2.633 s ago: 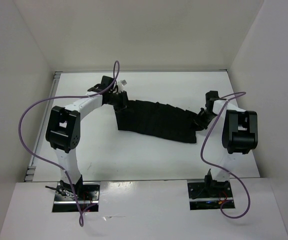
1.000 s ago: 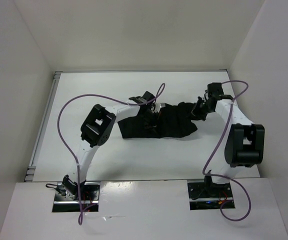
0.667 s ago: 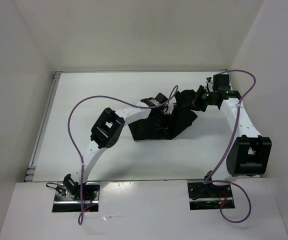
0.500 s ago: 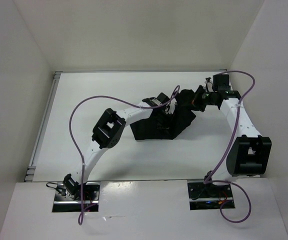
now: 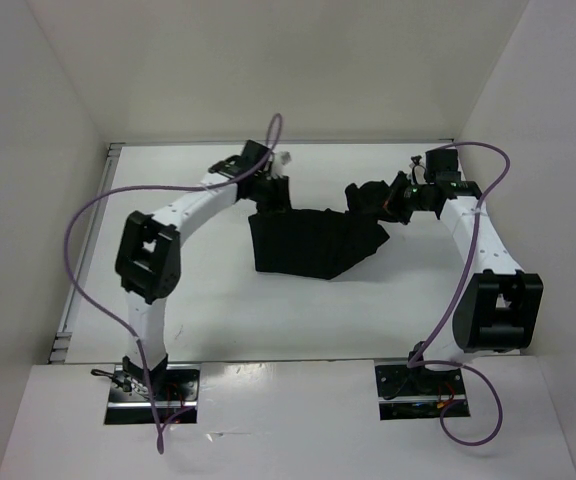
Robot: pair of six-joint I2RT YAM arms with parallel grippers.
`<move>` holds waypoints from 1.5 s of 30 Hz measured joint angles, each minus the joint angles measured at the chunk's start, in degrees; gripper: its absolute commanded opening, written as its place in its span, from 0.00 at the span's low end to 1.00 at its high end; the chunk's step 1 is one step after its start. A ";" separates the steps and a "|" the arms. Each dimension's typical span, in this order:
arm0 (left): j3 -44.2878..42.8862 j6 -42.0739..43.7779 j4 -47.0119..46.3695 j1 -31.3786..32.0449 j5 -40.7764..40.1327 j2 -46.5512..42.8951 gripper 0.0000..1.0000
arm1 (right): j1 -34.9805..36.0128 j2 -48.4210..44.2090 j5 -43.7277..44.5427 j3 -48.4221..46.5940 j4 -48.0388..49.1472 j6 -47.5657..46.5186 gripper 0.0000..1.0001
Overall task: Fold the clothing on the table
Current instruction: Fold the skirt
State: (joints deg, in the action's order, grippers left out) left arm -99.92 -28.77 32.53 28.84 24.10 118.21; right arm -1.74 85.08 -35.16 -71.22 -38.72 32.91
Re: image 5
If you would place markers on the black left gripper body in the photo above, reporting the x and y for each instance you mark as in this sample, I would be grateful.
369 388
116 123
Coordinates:
270 194

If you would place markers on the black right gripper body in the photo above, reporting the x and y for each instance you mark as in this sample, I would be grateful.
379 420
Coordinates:
404 198

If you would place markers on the black pleated skirt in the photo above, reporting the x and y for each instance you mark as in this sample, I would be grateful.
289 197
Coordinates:
321 244

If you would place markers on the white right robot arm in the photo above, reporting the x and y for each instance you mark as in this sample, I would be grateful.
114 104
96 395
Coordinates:
496 302

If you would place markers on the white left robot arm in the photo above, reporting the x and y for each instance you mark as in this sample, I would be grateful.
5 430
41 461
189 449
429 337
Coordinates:
149 257

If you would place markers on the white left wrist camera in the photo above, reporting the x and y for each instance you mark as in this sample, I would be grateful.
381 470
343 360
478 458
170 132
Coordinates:
277 164

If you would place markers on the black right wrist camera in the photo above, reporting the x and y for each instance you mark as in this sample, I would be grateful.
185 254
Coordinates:
436 166

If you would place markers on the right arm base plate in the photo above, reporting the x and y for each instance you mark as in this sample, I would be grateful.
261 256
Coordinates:
412 394

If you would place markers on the aluminium table edge rail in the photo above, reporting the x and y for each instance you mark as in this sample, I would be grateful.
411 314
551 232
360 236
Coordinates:
82 257

